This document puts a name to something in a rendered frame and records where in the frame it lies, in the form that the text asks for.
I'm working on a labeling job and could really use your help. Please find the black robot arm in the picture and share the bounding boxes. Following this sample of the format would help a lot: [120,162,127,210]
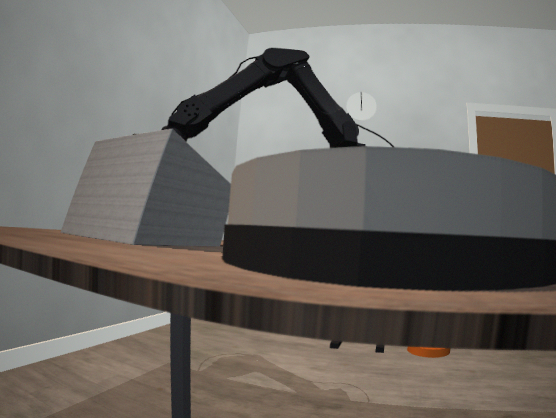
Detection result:
[162,48,366,148]

